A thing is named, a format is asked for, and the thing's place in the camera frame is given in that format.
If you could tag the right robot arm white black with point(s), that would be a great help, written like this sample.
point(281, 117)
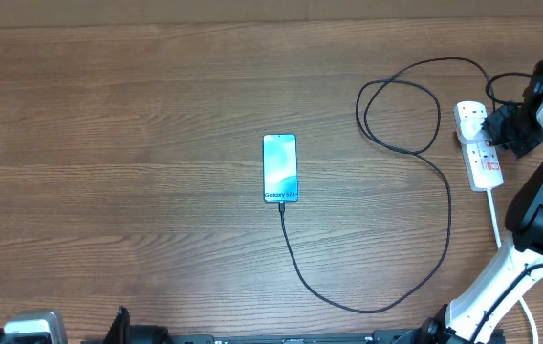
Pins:
point(518, 264)

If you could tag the white power strip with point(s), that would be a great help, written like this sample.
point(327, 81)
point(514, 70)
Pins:
point(481, 159)

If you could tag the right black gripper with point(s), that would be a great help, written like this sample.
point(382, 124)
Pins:
point(491, 134)

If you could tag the Samsung Galaxy smartphone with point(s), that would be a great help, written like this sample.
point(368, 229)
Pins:
point(280, 176)

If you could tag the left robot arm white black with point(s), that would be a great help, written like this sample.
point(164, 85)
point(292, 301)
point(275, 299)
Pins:
point(40, 338)

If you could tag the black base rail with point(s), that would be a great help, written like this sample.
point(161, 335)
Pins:
point(290, 339)

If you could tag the white charger plug adapter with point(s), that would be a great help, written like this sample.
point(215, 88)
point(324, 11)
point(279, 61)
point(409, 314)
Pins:
point(471, 131)

